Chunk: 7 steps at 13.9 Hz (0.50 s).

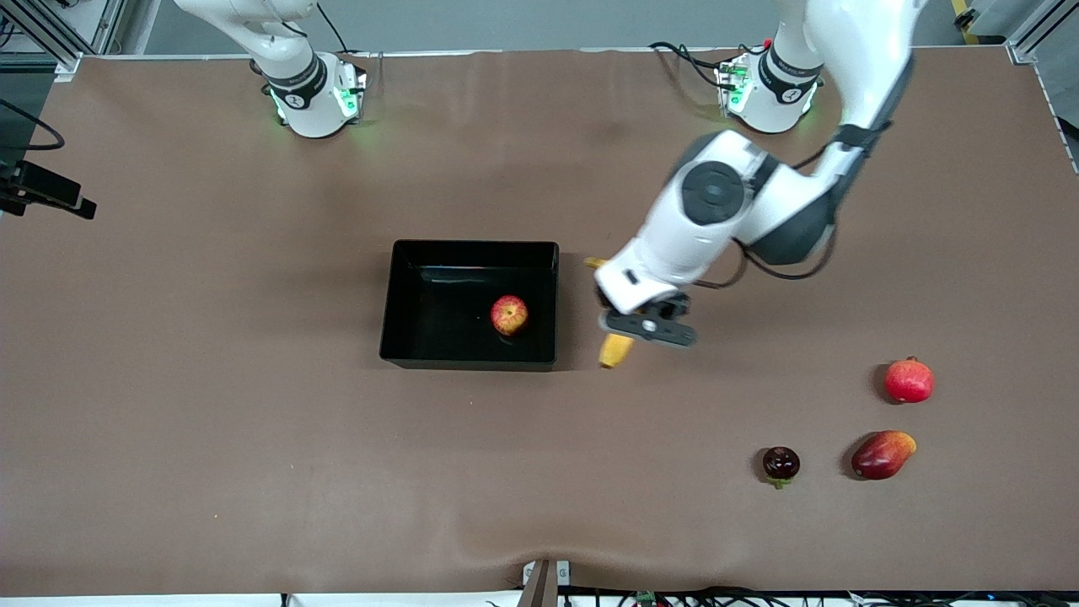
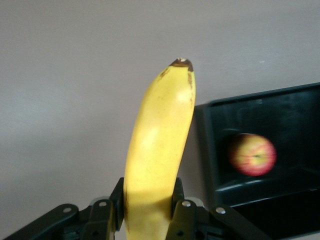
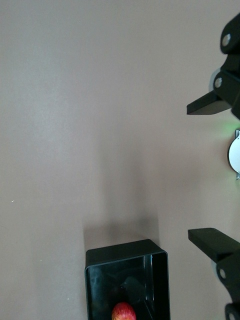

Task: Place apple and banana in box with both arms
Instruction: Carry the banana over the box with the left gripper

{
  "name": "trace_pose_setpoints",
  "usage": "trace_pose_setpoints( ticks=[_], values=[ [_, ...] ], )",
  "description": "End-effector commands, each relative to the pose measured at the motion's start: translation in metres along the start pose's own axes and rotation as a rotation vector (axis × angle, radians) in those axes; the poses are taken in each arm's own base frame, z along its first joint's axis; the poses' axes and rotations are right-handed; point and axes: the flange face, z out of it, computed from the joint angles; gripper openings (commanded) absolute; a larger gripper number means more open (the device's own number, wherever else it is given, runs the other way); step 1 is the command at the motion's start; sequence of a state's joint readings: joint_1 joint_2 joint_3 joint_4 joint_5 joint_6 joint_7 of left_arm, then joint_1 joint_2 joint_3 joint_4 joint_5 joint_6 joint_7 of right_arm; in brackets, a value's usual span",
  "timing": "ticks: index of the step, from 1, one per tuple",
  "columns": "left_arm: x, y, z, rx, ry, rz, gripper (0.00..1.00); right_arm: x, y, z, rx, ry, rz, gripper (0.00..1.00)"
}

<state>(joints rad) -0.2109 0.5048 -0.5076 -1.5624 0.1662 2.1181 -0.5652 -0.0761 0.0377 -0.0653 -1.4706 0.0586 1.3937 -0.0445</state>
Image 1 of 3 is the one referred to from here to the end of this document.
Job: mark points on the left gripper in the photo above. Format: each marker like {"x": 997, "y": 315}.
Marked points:
{"x": 600, "y": 296}

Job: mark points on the yellow banana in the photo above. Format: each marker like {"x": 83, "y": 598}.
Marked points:
{"x": 615, "y": 351}

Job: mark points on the red yellow apple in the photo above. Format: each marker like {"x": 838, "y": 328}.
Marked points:
{"x": 510, "y": 315}

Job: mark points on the black plastic box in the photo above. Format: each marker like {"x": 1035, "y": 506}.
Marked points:
{"x": 438, "y": 337}

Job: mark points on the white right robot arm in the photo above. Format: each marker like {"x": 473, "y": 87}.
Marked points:
{"x": 303, "y": 93}

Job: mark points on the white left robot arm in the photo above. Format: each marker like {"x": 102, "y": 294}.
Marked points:
{"x": 716, "y": 194}

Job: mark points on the dark purple mangosteen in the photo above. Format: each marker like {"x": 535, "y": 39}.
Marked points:
{"x": 781, "y": 464}

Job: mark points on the red pomegranate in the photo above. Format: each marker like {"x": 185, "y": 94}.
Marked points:
{"x": 909, "y": 381}

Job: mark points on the red yellow mango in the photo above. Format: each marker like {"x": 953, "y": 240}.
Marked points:
{"x": 881, "y": 455}

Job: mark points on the aluminium frame profile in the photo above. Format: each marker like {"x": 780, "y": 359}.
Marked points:
{"x": 1041, "y": 25}
{"x": 50, "y": 29}

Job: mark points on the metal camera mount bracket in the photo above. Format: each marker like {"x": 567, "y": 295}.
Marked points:
{"x": 544, "y": 583}

